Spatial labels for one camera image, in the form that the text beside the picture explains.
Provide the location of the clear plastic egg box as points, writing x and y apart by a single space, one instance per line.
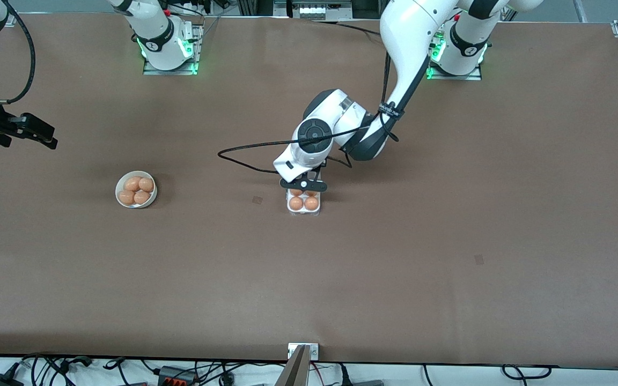
303 213

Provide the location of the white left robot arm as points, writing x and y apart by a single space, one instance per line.
411 32

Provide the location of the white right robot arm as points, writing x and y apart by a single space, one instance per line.
159 32

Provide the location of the white round bowl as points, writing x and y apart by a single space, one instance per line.
117 192

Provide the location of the white power strip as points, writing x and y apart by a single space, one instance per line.
314 10

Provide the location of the orange black connector block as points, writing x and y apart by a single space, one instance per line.
177 376

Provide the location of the black power adapter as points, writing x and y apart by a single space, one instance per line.
0 380

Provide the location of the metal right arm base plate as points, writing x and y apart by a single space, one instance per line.
191 68

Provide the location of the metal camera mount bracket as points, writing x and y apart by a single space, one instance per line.
302 359

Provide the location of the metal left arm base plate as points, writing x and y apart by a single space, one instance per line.
475 76

